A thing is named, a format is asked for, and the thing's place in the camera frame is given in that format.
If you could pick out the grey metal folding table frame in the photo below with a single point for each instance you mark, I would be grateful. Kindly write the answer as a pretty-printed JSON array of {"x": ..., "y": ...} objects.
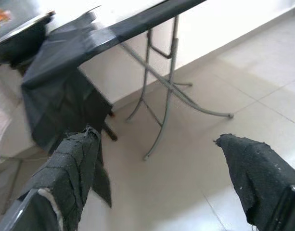
[{"x": 173, "y": 62}]

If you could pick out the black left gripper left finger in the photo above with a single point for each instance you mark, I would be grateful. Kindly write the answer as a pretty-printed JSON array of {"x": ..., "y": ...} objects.
[{"x": 65, "y": 173}]

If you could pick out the black tablecloth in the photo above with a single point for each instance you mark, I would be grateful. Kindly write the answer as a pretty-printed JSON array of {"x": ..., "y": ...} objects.
[{"x": 65, "y": 60}]

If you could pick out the clear tape strip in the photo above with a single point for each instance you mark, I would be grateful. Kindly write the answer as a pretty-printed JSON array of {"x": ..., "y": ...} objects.
[{"x": 101, "y": 38}]

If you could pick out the black round wok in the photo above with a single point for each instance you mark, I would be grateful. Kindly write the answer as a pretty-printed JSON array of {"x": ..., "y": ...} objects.
[{"x": 22, "y": 43}]

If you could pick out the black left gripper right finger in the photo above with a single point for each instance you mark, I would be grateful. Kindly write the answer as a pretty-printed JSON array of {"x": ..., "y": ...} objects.
[{"x": 258, "y": 180}]

